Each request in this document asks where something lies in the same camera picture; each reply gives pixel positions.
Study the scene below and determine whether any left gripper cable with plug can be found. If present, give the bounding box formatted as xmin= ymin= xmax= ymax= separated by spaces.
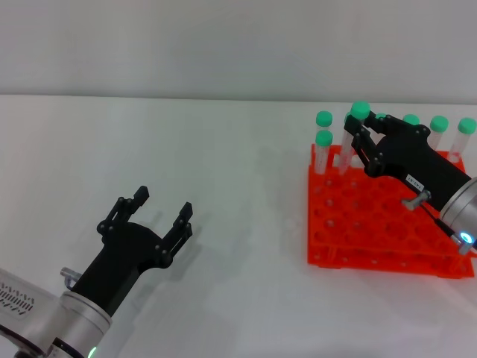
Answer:
xmin=60 ymin=266 xmax=81 ymax=291

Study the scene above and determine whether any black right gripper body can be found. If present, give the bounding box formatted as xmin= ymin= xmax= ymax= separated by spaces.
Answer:
xmin=366 ymin=119 xmax=473 ymax=213

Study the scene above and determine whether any right gripper cable with plug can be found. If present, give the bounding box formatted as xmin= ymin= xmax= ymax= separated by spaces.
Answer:
xmin=401 ymin=189 xmax=475 ymax=257

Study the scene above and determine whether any orange test tube rack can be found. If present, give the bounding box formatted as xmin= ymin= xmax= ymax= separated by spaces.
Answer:
xmin=307 ymin=143 xmax=477 ymax=280

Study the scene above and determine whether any gripper cable with plug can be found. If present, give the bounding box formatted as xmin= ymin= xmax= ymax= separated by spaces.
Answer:
xmin=401 ymin=189 xmax=475 ymax=257
xmin=60 ymin=266 xmax=81 ymax=291

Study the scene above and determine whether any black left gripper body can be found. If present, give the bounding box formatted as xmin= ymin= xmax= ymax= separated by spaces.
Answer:
xmin=69 ymin=222 xmax=173 ymax=317

